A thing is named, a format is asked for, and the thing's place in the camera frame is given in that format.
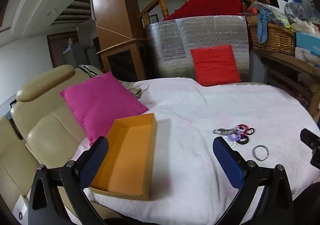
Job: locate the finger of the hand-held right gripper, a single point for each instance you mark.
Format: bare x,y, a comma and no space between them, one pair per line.
316,158
310,138

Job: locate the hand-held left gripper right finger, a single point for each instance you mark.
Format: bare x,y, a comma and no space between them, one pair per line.
228,165

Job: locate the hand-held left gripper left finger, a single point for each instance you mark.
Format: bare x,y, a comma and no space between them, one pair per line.
96,158

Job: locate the orange cardboard box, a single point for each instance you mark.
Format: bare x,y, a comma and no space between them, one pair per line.
125,155

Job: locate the silver bangle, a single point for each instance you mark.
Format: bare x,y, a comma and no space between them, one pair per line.
253,153

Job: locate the pink pillow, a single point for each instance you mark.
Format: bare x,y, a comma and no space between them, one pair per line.
100,105

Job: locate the beige leather sofa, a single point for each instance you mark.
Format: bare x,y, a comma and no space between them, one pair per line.
50,125

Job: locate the white blanket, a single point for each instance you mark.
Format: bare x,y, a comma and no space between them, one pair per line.
187,120

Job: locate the patterned grey cloth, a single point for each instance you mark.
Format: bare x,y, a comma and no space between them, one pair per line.
136,91

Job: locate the wooden side table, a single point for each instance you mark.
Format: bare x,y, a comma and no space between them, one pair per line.
287,59

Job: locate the small white box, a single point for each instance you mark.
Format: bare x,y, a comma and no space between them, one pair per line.
21,208

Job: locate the blue tissue box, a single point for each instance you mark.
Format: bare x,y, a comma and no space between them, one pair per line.
307,42

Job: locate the red pillow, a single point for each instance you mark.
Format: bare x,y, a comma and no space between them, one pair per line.
215,64

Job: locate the wicker basket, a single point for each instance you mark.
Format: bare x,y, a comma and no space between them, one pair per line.
275,37

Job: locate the brown window blind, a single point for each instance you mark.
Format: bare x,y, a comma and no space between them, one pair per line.
56,47

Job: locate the blue cloth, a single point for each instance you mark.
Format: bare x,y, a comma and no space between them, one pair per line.
263,22

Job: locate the clear plastic bag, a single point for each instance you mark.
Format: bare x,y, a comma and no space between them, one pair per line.
296,12

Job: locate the silver foil mat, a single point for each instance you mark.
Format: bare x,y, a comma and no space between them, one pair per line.
170,39

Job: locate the wooden column cabinet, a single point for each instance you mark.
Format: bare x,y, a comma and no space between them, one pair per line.
110,2

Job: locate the red cloth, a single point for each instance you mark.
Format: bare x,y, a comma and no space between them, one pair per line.
212,4

